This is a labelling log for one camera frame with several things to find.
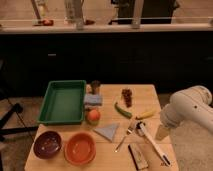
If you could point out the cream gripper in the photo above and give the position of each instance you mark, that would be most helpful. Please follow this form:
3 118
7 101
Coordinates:
162 132

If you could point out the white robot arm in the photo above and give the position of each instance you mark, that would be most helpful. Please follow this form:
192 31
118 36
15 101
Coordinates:
189 104

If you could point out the orange red bowl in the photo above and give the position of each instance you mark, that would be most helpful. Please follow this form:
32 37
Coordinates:
80 149

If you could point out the dark purple bowl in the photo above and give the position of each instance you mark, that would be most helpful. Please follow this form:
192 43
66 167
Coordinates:
47 145

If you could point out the yellow banana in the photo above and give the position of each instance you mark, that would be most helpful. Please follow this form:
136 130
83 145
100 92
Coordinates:
145 115

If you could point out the metal fork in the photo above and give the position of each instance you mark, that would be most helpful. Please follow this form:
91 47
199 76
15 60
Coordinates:
129 131

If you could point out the black wooden block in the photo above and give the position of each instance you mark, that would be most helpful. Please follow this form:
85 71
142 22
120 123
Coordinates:
138 157

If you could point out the green chili pepper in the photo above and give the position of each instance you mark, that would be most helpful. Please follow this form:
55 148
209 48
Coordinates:
122 111

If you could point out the bunch of dark grapes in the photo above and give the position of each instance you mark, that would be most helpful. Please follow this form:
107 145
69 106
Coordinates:
127 96

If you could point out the grey triangular cloth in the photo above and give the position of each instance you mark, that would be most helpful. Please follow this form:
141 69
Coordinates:
107 131

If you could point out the orange fruit on stand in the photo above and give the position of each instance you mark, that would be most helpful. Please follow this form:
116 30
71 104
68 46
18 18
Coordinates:
93 116

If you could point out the blue sponge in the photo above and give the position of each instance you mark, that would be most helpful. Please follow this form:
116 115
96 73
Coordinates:
93 100

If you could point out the green plastic tray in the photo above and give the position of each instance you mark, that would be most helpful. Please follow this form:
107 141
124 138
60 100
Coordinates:
63 103

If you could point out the black tripod leg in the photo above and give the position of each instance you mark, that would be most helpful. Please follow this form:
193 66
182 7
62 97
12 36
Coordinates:
6 126

